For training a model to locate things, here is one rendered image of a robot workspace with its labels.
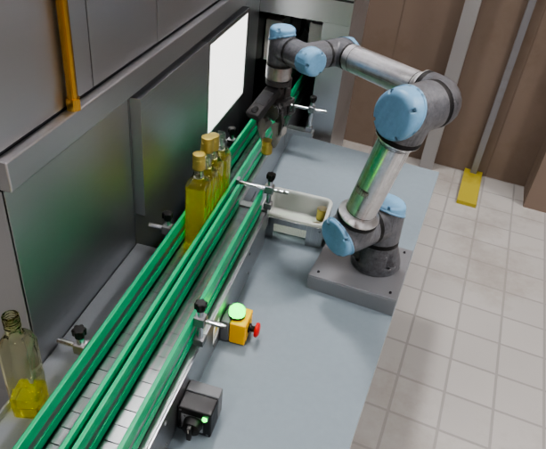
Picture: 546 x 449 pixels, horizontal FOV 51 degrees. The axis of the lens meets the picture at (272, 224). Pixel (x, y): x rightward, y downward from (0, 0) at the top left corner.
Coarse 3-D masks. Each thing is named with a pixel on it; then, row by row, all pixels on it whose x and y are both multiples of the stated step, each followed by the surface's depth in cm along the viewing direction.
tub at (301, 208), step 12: (276, 192) 201; (300, 192) 199; (276, 204) 203; (288, 204) 202; (300, 204) 201; (312, 204) 200; (324, 204) 198; (276, 216) 187; (288, 216) 187; (300, 216) 200; (312, 216) 201; (324, 216) 189
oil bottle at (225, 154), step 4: (220, 152) 166; (224, 152) 167; (228, 152) 168; (220, 156) 166; (224, 156) 167; (228, 156) 168; (224, 160) 167; (228, 160) 169; (224, 164) 167; (228, 164) 170; (224, 168) 168; (228, 168) 171; (224, 172) 169; (228, 172) 172; (224, 176) 170; (228, 176) 174; (224, 180) 171; (228, 180) 175; (224, 184) 172; (228, 184) 176; (224, 188) 173
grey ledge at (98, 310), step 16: (128, 256) 157; (144, 256) 158; (128, 272) 152; (112, 288) 147; (96, 304) 142; (112, 304) 142; (80, 320) 137; (96, 320) 137; (64, 336) 132; (64, 352) 129; (48, 368) 125; (64, 368) 125; (48, 384) 121; (0, 416) 113; (0, 432) 111; (16, 432) 112; (0, 448) 109
